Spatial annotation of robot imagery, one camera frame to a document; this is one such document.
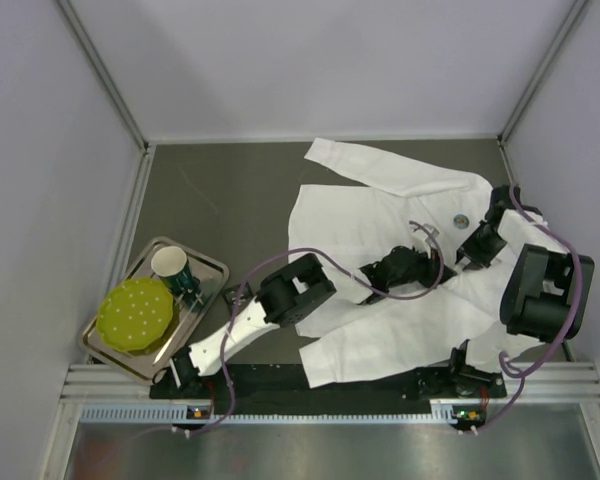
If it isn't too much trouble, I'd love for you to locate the white button-up shirt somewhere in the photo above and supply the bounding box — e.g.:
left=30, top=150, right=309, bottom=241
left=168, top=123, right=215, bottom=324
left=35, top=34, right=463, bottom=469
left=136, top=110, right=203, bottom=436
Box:
left=288, top=139, right=538, bottom=388

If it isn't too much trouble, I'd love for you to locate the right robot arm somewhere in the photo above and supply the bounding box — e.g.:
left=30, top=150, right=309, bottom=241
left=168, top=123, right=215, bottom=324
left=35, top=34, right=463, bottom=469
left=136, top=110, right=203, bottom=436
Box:
left=445, top=185, right=595, bottom=353

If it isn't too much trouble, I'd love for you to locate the metal knife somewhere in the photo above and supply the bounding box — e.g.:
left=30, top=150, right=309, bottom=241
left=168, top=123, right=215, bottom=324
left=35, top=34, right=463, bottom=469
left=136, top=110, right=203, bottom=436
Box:
left=153, top=330, right=181, bottom=366

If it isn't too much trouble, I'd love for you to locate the blue round brooch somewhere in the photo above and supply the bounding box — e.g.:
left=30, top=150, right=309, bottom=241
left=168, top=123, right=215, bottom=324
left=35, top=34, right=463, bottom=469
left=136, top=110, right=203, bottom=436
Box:
left=453, top=214, right=470, bottom=229

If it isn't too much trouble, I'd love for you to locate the small black box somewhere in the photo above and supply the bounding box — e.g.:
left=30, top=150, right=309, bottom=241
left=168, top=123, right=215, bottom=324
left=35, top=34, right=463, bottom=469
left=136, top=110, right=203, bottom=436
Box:
left=221, top=284, right=254, bottom=312

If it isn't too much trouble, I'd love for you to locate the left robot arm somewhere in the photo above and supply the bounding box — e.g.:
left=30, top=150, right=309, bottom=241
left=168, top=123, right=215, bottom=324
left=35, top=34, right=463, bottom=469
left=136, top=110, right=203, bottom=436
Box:
left=163, top=246, right=455, bottom=394

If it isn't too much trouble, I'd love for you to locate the green paper cup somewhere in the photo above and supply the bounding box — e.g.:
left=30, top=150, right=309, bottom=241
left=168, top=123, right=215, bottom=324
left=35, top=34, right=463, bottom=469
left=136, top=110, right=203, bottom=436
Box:
left=150, top=246, right=200, bottom=296

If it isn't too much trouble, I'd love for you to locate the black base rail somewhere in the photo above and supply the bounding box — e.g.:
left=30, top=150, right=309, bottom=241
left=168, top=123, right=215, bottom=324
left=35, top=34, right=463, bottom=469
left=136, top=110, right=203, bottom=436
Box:
left=149, top=363, right=509, bottom=416

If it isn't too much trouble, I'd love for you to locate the green polka dot plate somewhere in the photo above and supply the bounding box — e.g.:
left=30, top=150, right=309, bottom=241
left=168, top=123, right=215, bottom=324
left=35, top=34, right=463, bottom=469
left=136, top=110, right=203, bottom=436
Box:
left=96, top=277, right=174, bottom=353

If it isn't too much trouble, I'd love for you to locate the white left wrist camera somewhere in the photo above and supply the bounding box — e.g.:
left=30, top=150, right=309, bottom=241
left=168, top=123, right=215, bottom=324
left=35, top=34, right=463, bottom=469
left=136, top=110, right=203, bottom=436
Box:
left=414, top=224, right=440, bottom=252

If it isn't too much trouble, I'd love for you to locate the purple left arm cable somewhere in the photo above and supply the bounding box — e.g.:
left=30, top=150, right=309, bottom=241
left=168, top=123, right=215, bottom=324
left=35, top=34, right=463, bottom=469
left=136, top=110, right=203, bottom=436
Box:
left=172, top=219, right=444, bottom=441

